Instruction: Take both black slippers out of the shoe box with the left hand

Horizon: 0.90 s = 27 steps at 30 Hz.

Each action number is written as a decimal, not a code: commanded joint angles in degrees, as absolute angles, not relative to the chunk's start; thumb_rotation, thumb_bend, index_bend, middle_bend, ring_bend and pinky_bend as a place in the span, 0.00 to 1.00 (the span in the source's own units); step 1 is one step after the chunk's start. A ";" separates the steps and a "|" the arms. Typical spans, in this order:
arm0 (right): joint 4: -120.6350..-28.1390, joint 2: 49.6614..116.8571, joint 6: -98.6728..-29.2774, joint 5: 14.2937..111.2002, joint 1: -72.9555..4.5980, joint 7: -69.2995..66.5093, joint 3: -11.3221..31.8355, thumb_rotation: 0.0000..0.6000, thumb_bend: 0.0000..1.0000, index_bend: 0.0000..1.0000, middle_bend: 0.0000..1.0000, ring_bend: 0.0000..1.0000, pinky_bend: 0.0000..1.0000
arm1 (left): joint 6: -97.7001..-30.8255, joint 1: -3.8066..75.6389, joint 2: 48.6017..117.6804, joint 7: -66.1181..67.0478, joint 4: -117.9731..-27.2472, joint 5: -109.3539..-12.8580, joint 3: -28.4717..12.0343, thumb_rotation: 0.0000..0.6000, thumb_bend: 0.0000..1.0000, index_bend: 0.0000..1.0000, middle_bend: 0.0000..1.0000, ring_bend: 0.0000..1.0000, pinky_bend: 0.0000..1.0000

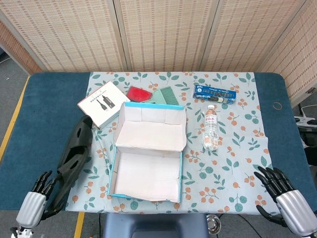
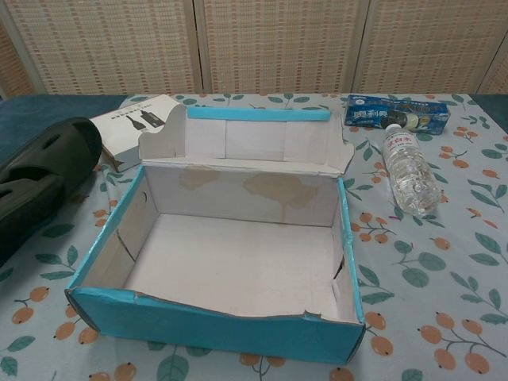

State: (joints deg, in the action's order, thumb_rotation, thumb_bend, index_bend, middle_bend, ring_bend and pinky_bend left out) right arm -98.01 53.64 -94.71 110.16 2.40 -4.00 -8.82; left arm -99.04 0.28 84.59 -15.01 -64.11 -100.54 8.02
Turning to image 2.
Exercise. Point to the blue cardboard shoe box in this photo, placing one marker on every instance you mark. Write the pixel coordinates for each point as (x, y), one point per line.
(222, 329)

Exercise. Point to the black shoe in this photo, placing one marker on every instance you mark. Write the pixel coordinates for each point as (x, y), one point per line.
(31, 190)

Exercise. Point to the blue snack package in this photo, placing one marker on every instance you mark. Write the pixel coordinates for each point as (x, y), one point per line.
(365, 113)

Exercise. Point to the white product box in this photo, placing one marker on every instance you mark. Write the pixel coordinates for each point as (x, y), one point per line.
(115, 131)

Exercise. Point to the clear plastic water bottle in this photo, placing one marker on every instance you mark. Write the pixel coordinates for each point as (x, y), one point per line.
(409, 174)

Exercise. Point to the bamboo folding screen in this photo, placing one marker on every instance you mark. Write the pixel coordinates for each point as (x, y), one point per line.
(119, 39)

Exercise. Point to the floral patterned tablecloth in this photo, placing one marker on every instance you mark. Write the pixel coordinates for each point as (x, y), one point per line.
(436, 297)

